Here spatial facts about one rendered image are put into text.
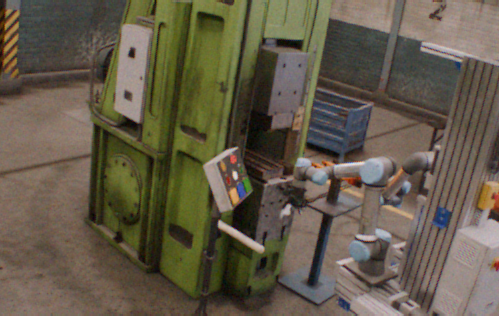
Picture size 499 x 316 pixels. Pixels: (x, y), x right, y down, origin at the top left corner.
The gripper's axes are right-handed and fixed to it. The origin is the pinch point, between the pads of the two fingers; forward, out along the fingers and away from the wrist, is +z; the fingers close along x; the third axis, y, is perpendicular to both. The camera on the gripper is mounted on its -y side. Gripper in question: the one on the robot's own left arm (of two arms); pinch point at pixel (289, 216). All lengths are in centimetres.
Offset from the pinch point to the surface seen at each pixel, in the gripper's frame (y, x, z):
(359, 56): -567, 668, 12
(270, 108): -51, 15, -48
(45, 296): -101, -110, 93
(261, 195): -46.2, 16.4, 9.5
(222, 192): -20.0, -34.6, -10.7
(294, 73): -54, 32, -70
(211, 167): -27, -39, -23
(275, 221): -48, 35, 32
